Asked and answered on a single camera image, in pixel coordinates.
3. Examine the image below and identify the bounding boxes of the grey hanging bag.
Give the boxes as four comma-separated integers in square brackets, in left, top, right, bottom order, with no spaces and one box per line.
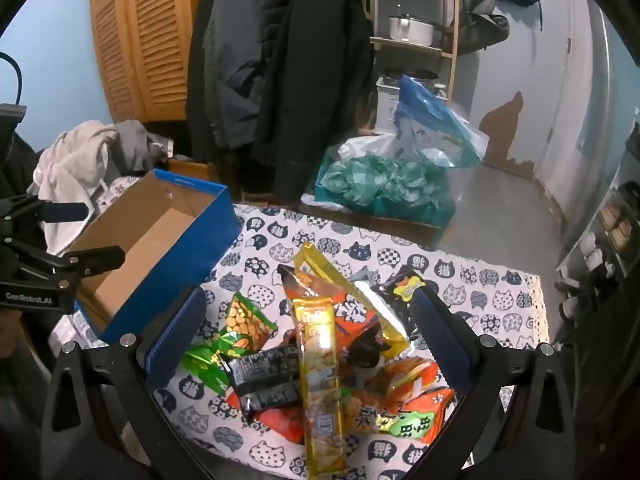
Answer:
[457,0,511,57]

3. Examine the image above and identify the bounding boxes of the bright green snack packet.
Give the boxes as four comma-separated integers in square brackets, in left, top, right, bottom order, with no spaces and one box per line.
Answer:
[182,332,251,396]

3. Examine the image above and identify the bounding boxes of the green nut snack packet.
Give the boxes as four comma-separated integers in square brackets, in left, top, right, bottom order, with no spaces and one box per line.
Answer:
[220,291,279,346]

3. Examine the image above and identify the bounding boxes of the white towel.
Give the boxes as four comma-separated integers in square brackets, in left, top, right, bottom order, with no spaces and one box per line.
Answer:
[31,120,122,257]

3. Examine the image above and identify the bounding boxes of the wooden louvered doors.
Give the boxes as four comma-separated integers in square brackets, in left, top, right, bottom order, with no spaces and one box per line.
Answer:
[89,0,222,122]

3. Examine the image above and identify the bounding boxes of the cat print cloth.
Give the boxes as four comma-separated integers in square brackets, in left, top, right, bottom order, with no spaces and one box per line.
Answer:
[50,204,545,480]

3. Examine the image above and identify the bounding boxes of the grey hanging jacket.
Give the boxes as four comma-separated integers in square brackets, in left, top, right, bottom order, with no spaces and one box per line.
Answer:
[186,0,268,161]

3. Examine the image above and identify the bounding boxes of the wide yellow snack packet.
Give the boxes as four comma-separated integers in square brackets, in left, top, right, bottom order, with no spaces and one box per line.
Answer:
[292,241,410,356]

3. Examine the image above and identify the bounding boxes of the orange and gold snack packet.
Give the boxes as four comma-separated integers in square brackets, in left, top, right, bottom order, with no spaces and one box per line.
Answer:
[364,355,437,397]

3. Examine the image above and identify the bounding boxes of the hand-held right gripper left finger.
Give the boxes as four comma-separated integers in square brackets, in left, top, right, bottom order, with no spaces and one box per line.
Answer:
[40,285,211,480]

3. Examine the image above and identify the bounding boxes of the shoe rack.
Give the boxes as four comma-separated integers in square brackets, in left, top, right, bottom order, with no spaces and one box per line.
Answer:
[554,120,640,343]

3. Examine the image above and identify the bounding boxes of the black hanging coat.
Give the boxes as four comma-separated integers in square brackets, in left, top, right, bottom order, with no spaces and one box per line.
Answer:
[250,0,377,197]

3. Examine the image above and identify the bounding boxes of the black cable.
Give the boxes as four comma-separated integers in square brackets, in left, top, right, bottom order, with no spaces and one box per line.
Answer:
[0,51,24,107]

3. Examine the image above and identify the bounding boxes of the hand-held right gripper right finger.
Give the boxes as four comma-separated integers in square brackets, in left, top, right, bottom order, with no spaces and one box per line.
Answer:
[409,286,577,480]

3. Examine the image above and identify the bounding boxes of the white storage box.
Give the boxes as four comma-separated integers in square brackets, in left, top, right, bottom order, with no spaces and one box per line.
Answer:
[375,76,449,132]

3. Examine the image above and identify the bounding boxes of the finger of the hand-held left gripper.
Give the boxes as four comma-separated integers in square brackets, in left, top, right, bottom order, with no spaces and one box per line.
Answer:
[12,199,91,226]
[15,242,126,286]

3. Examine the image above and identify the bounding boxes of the white cooking pot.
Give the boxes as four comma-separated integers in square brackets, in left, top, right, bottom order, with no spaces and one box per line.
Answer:
[389,14,437,47]

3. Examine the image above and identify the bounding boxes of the black bag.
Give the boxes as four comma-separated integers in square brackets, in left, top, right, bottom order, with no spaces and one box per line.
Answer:
[0,130,51,201]

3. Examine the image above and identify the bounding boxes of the wooden crate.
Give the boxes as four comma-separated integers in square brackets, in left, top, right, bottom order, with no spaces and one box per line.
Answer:
[165,159,224,184]

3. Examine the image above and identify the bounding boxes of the grey cloth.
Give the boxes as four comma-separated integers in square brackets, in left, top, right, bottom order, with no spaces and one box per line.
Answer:
[111,119,170,177]

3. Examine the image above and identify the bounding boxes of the white bag with teal cloth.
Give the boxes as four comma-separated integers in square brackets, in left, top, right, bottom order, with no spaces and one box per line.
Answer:
[314,132,457,227]

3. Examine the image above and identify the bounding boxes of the wooden shelf rack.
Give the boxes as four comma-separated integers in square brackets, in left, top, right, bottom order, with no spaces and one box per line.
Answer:
[367,0,462,128]

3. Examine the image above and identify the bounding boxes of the tan shoe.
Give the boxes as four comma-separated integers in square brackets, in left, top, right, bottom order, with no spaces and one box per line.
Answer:
[611,219,634,252]
[599,205,622,232]

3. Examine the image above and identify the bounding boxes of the large orange snack packet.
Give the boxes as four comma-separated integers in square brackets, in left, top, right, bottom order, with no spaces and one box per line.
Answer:
[276,264,401,366]

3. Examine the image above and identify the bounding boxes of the black and yellow snack packet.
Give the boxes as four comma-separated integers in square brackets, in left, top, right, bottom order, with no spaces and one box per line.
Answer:
[369,267,427,341]

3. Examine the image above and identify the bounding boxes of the blue cardboard box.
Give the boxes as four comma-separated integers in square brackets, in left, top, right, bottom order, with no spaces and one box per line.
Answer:
[65,169,242,346]

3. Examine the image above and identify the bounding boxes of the long yellow snack packet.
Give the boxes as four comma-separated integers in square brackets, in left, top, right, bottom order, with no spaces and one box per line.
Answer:
[291,297,349,478]

